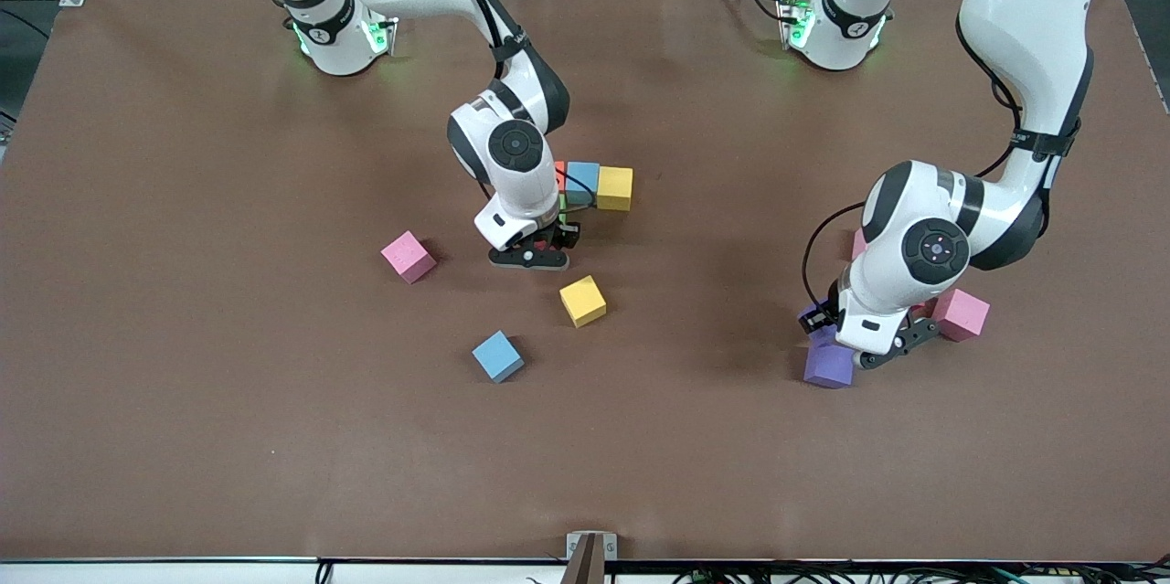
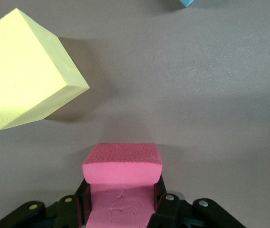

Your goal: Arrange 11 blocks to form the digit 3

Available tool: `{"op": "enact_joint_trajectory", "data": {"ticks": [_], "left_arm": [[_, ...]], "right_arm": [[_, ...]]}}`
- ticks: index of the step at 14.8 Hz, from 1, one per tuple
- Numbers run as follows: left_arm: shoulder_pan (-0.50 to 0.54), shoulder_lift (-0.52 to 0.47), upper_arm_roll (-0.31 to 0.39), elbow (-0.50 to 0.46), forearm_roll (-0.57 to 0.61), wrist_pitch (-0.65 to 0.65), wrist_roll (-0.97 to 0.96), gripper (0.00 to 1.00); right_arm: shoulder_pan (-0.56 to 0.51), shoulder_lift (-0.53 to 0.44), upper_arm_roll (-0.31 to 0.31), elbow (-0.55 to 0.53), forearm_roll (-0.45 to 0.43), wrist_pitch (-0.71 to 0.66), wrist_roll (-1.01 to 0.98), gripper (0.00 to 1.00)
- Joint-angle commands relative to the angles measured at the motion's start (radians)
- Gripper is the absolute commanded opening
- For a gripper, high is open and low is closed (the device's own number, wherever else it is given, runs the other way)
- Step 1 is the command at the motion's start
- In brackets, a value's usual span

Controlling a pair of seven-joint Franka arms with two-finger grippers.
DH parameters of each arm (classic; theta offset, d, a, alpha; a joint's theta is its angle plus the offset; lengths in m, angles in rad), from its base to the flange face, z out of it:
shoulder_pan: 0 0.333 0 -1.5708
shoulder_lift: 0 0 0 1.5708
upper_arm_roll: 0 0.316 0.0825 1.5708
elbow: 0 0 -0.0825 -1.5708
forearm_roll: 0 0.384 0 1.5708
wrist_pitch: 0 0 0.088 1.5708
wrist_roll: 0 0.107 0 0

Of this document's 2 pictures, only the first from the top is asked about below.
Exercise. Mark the green foam block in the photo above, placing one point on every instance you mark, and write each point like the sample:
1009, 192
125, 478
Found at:
563, 205

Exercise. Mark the blue foam block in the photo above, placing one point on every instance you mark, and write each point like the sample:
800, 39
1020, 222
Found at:
582, 184
498, 355

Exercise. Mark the orange foam block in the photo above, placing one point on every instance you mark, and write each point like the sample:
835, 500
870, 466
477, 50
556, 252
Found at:
559, 173

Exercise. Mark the yellow foam block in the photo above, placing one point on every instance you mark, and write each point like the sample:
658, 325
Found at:
583, 301
615, 189

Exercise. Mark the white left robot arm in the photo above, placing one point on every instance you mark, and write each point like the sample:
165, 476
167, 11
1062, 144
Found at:
1033, 36

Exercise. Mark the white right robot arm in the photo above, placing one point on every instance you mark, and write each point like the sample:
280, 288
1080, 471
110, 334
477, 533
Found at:
512, 154

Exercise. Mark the pink foam block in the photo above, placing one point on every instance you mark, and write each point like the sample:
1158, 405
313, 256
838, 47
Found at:
409, 256
964, 314
859, 244

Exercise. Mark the large table mat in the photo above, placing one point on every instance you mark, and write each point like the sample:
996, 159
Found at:
274, 429

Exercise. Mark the small metal bracket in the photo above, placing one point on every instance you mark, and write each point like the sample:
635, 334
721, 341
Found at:
574, 546

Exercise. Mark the white table frame rail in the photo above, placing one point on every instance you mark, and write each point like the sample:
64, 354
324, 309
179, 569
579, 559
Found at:
183, 575

